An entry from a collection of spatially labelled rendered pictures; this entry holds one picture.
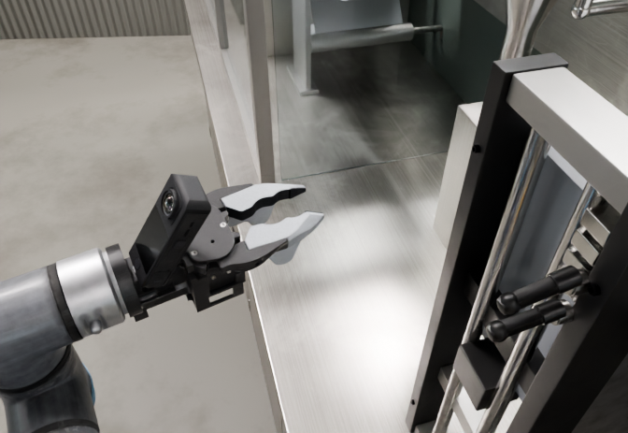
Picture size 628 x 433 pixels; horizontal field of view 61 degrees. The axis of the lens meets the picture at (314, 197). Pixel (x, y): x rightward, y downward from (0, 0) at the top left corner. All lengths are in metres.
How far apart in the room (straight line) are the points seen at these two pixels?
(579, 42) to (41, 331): 0.92
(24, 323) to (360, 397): 0.47
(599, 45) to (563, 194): 0.63
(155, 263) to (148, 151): 2.33
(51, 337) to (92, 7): 3.56
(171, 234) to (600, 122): 0.33
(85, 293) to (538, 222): 0.38
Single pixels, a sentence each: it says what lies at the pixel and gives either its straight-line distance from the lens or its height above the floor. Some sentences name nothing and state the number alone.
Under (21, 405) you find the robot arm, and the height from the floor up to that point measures 1.15.
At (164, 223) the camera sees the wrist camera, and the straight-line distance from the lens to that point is 0.48.
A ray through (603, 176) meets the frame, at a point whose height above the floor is 1.43.
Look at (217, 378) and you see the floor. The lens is 1.89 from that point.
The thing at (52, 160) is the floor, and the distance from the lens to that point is 2.93.
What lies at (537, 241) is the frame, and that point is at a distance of 0.45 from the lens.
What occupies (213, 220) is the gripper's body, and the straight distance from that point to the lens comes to 0.54.
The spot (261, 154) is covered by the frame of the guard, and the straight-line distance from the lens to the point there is 1.05.
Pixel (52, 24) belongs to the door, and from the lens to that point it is 4.14.
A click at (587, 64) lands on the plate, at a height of 1.18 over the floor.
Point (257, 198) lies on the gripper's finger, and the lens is 0.56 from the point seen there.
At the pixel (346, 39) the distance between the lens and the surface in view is 0.98.
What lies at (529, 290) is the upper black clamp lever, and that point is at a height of 1.37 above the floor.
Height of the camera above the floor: 1.62
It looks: 42 degrees down
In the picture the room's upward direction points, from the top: straight up
